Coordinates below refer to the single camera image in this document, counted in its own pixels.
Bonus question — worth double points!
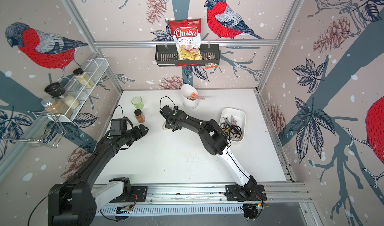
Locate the red Chuba chips bag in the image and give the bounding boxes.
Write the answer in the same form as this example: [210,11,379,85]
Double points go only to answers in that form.
[169,19,203,60]

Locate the green plastic cup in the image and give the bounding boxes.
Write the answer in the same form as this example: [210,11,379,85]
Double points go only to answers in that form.
[131,97,144,110]

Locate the black handled scissors in box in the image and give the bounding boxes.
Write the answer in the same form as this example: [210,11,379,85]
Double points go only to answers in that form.
[225,115,243,140]

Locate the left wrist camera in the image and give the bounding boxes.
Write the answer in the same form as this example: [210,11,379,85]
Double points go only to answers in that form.
[110,117,129,136]

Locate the white storage box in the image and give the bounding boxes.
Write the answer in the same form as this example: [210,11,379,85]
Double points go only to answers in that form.
[220,108,246,143]

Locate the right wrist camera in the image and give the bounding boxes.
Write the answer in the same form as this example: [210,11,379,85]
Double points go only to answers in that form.
[160,105,179,118]

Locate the white wire spice shelf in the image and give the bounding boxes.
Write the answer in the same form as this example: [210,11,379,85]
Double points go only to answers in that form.
[34,58,110,122]

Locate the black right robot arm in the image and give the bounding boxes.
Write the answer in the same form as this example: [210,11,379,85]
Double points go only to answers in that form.
[160,105,259,200]

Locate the orange paprika spice jar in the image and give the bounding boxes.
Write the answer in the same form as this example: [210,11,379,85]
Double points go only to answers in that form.
[134,109,145,124]

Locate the spice jar black lid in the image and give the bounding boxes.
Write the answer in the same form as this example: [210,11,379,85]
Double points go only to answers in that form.
[73,68,95,89]

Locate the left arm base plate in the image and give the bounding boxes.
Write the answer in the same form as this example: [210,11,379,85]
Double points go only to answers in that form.
[111,186,148,203]

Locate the small snack packet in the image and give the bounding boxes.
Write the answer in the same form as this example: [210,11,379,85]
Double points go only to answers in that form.
[203,54,219,69]

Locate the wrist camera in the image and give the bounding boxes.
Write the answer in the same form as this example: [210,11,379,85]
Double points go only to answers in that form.
[110,117,129,136]
[160,105,179,118]

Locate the spice jar silver lid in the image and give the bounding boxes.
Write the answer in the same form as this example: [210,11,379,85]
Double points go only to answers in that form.
[41,97,69,115]

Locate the white utensil holder cup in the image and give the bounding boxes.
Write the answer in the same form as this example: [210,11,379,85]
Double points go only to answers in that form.
[180,84,199,109]

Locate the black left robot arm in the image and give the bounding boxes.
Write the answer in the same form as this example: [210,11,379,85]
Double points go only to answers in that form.
[48,124,149,226]

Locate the black wire wall basket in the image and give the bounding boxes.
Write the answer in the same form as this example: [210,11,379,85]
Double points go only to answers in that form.
[155,44,220,66]

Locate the orange utensil in cup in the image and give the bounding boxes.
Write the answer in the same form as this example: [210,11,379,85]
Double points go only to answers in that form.
[187,92,206,101]

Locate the cream kitchen scissors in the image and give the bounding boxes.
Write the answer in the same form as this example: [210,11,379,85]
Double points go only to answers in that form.
[162,122,168,130]

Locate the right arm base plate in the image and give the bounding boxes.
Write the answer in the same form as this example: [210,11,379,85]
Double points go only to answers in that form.
[224,185,267,202]

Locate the black funnel jar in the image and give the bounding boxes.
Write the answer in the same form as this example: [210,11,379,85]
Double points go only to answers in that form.
[44,82,80,110]

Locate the yellow black scissors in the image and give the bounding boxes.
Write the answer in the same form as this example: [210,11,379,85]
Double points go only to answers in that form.
[220,117,232,137]

